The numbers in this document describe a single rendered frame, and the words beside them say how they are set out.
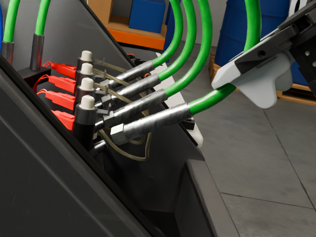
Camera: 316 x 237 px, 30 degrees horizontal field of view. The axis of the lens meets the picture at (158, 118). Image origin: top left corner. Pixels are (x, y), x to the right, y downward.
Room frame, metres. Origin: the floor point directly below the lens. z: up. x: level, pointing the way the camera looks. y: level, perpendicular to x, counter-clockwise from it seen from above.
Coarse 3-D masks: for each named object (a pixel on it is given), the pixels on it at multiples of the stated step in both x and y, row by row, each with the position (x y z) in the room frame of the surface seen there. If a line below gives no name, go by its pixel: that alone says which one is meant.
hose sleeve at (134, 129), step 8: (184, 104) 0.60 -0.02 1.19; (160, 112) 0.61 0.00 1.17; (168, 112) 0.60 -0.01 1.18; (176, 112) 0.60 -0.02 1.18; (184, 112) 0.60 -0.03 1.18; (136, 120) 0.61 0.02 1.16; (144, 120) 0.61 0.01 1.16; (152, 120) 0.60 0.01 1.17; (160, 120) 0.60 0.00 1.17; (168, 120) 0.60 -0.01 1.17; (176, 120) 0.60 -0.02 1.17; (184, 120) 0.60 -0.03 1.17; (128, 128) 0.61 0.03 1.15; (136, 128) 0.61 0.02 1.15; (144, 128) 0.60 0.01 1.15; (152, 128) 0.60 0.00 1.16; (160, 128) 0.61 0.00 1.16; (128, 136) 0.61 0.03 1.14; (136, 136) 0.61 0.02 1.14
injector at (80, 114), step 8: (80, 112) 0.70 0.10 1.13; (88, 112) 0.69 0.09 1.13; (80, 120) 0.69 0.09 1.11; (88, 120) 0.70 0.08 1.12; (72, 128) 0.70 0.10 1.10; (80, 128) 0.69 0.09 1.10; (88, 128) 0.70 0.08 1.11; (80, 136) 0.69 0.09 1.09; (88, 136) 0.70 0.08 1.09; (88, 144) 0.70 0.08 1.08; (96, 144) 0.71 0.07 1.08; (104, 144) 0.71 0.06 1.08; (88, 152) 0.70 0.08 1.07; (96, 152) 0.70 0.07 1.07
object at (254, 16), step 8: (248, 0) 0.59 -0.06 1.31; (256, 0) 0.59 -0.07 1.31; (248, 8) 0.59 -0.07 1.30; (256, 8) 0.59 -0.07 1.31; (248, 16) 0.59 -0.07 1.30; (256, 16) 0.59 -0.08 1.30; (248, 24) 0.59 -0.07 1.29; (256, 24) 0.59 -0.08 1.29; (248, 32) 0.59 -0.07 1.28; (256, 32) 0.59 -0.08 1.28; (248, 40) 0.59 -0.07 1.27; (256, 40) 0.59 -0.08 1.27; (248, 48) 0.59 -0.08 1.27; (224, 88) 0.59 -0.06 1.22; (232, 88) 0.59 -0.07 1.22; (208, 96) 0.59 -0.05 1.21; (216, 96) 0.59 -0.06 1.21; (224, 96) 0.59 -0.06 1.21; (192, 104) 0.60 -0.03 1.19; (200, 104) 0.59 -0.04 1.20; (208, 104) 0.59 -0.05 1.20; (192, 112) 0.60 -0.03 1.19
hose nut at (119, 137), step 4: (124, 124) 0.62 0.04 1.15; (112, 128) 0.62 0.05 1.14; (116, 128) 0.62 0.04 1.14; (120, 128) 0.61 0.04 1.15; (112, 132) 0.61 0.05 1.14; (116, 132) 0.61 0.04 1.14; (120, 132) 0.61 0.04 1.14; (112, 136) 0.61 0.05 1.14; (116, 136) 0.61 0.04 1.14; (120, 136) 0.61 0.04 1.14; (124, 136) 0.61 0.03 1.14; (116, 140) 0.61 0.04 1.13; (120, 140) 0.61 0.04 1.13; (124, 140) 0.61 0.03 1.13; (128, 140) 0.61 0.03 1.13; (120, 144) 0.62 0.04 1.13
